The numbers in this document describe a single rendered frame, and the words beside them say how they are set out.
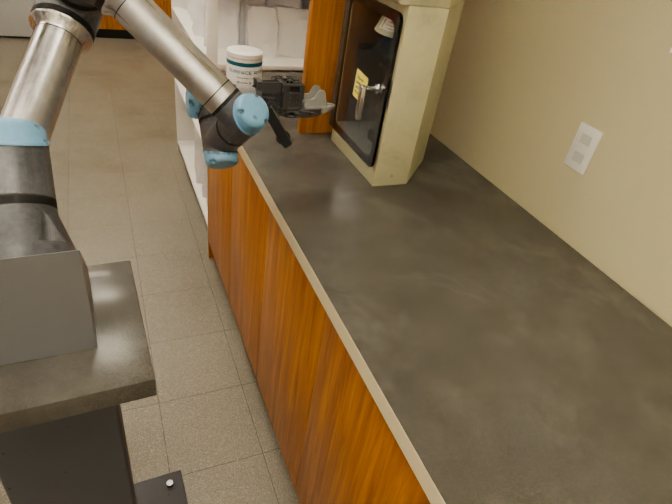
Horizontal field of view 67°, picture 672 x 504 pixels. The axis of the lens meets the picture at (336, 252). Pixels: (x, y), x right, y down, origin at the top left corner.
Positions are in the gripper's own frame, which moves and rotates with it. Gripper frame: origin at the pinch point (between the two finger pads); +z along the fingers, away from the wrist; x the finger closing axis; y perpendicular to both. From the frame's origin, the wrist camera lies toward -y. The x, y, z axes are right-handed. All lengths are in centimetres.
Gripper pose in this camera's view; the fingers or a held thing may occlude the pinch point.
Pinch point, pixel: (329, 108)
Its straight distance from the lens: 134.4
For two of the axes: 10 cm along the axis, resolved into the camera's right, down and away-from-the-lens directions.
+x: -3.8, -5.8, 7.2
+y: 1.4, -8.1, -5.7
